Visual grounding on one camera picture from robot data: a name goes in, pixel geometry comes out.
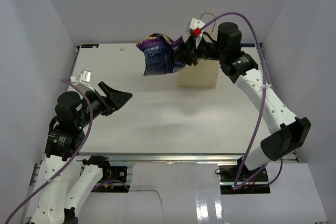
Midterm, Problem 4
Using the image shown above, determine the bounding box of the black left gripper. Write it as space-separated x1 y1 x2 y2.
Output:
76 80 133 127

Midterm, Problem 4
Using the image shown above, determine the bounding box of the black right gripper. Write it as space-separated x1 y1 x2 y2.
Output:
172 35 227 66

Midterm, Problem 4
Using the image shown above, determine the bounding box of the dark blue Kroks chip bag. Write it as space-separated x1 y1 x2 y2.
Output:
135 33 186 76

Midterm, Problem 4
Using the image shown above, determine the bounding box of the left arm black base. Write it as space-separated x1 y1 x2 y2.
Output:
87 155 129 193

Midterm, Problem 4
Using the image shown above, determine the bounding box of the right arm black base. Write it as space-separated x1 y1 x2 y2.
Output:
214 165 270 195

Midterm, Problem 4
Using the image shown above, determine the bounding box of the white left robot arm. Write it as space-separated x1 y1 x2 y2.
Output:
30 82 133 223

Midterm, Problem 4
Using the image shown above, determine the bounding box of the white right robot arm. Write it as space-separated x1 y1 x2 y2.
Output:
185 18 311 182

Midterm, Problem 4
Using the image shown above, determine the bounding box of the beige paper bag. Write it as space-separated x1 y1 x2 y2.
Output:
176 59 219 89

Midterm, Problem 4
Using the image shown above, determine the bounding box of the blue label left corner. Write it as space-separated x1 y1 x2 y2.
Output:
80 44 99 49

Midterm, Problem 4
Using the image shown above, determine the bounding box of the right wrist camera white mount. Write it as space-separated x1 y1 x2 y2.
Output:
186 18 205 48

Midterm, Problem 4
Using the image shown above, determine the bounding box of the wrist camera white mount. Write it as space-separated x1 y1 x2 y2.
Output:
186 18 205 48
70 70 94 93

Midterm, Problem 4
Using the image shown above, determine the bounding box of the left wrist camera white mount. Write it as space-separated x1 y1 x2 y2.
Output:
70 70 94 93

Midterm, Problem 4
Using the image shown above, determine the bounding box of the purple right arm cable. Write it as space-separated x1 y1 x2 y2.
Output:
201 12 284 190

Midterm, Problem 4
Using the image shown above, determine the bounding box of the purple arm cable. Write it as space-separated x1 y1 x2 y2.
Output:
201 12 284 190
5 77 130 223

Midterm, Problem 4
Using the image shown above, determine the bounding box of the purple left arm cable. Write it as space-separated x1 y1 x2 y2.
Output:
5 77 130 223

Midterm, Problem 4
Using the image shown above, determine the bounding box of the aluminium table front rail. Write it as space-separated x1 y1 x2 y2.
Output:
73 151 299 163

